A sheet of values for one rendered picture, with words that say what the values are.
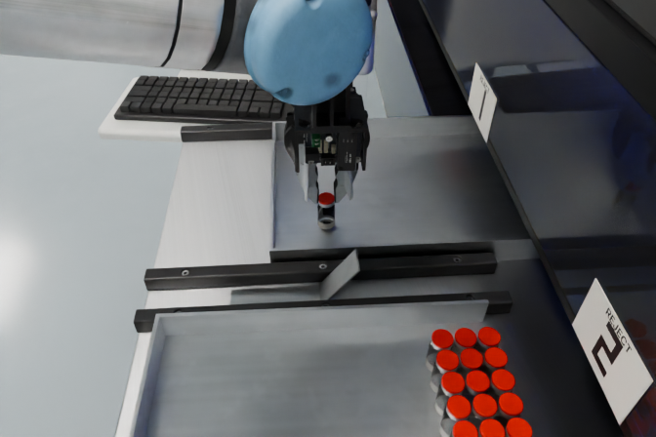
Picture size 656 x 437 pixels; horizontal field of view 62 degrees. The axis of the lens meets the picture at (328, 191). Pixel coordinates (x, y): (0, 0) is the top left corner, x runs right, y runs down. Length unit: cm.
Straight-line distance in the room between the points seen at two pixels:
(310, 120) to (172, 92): 59
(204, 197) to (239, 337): 23
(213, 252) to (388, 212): 23
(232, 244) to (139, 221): 140
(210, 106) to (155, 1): 76
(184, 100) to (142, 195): 115
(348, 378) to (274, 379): 7
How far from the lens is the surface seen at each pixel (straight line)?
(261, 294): 63
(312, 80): 31
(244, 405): 56
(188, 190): 77
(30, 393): 175
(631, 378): 44
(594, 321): 47
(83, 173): 237
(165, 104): 106
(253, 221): 71
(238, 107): 103
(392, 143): 83
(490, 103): 66
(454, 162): 81
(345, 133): 53
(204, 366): 58
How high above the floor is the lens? 137
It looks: 41 degrees down
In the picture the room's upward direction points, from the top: straight up
